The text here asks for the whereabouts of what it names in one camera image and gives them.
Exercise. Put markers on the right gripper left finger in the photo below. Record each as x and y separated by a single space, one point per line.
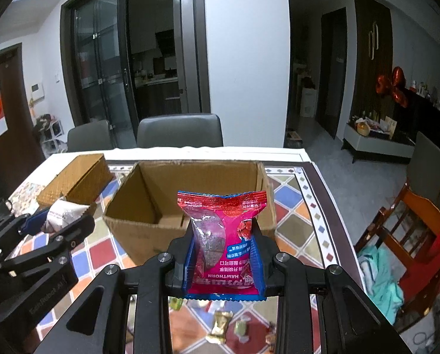
97 321

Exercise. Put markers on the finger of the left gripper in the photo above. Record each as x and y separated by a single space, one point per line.
14 229
61 243

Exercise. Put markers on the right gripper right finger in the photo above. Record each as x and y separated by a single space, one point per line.
349 322

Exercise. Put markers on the white snack packet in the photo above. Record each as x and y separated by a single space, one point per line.
61 214

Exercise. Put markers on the red hawthorn snack packet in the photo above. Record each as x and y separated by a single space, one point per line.
222 263

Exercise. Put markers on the black mug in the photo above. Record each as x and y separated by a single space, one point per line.
6 208

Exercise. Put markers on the green candy packet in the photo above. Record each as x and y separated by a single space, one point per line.
175 303

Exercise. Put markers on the teal cloth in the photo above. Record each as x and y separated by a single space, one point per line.
379 283

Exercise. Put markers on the woven wicker basket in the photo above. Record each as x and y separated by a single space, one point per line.
80 182

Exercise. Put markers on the small red snack packet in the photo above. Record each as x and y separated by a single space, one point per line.
270 337

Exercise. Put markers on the small brown gold packet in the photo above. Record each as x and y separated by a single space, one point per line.
217 334

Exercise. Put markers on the brown door with poster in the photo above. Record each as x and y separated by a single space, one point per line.
20 152

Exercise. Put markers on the brown cardboard box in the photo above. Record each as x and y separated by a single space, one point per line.
158 199

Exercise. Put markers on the colourful checkered tablecloth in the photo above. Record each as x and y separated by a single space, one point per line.
309 227

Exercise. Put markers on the pale green wrapped candy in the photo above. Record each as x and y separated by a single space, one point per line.
241 329

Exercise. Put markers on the red wooden chair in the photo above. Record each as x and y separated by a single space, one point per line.
410 228

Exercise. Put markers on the white shoe rack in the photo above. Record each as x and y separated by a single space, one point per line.
48 132

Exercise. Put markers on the grey chair left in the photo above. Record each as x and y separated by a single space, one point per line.
91 136

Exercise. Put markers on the grey chair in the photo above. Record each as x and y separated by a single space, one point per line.
423 171
180 130
91 136

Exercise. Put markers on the grey chair right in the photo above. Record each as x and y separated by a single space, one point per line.
423 171

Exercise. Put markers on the white low cabinet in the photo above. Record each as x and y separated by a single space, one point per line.
366 140

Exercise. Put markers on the grey chair middle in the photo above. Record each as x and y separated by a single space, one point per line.
180 130

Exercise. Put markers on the glass sliding door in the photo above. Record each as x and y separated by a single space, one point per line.
126 60

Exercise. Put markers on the red heart balloons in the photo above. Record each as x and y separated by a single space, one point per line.
393 84

